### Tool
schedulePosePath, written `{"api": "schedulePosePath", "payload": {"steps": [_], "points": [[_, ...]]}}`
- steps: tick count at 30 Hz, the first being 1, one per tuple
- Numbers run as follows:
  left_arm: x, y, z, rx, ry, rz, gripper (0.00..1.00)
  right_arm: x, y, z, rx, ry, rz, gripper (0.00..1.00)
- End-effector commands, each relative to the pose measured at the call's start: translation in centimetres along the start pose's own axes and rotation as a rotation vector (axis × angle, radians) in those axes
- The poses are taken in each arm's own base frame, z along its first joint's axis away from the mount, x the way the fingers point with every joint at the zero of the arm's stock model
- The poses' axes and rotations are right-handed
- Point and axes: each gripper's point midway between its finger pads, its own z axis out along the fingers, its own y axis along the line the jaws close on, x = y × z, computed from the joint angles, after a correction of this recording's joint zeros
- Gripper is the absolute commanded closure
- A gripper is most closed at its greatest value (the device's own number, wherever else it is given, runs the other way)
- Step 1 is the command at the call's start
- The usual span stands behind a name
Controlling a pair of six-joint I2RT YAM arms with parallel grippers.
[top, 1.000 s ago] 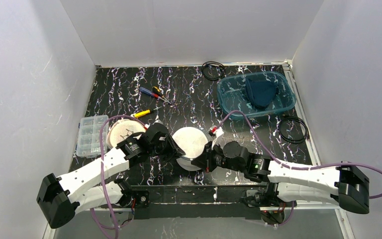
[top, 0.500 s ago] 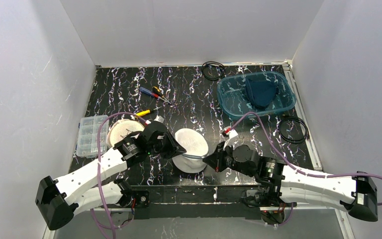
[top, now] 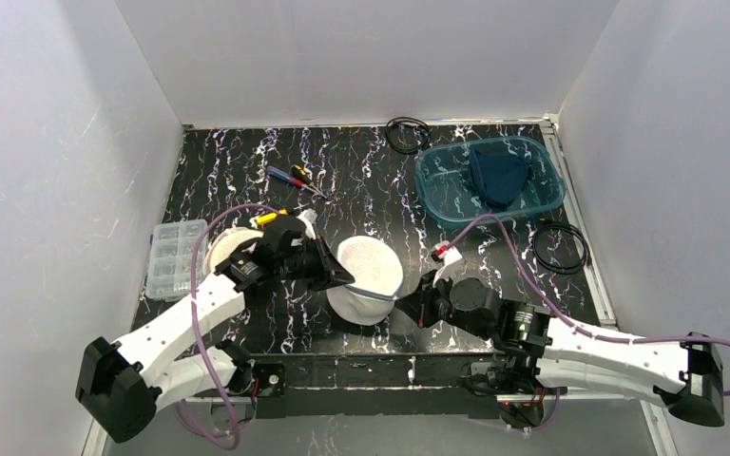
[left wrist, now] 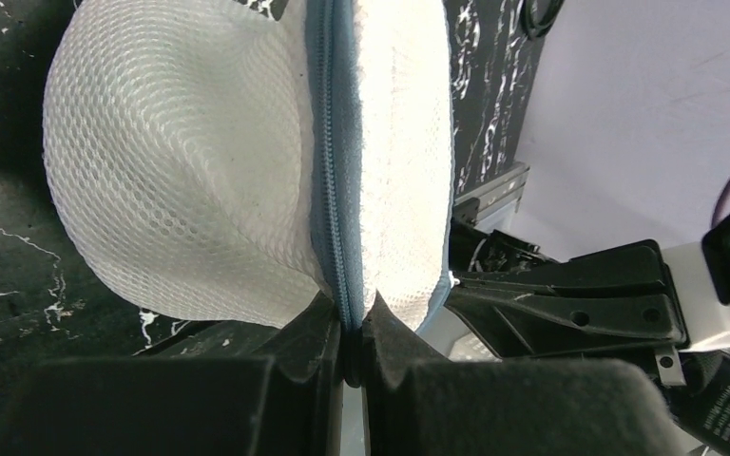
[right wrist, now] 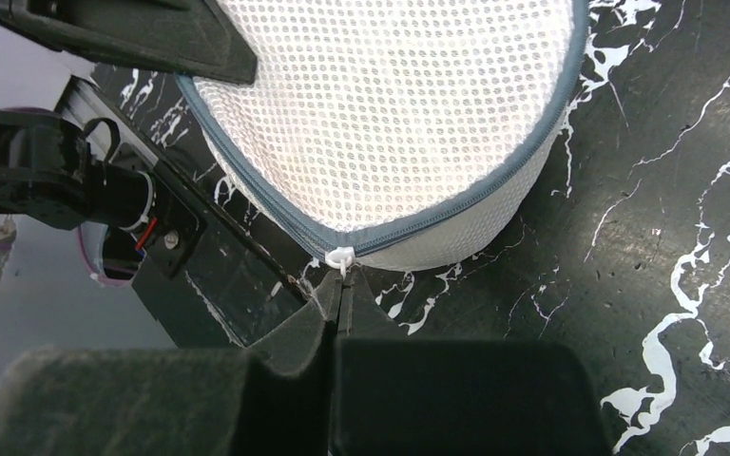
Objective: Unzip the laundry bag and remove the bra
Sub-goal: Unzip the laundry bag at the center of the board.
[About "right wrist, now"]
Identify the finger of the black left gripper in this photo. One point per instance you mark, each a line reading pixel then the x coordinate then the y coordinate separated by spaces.
pixel 195 38

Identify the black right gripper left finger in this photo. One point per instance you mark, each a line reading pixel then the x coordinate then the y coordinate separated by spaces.
pixel 272 398

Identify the white mesh bag blue trim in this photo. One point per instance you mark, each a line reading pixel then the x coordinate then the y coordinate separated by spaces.
pixel 399 135

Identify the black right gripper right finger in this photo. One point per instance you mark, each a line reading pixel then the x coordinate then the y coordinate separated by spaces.
pixel 401 395

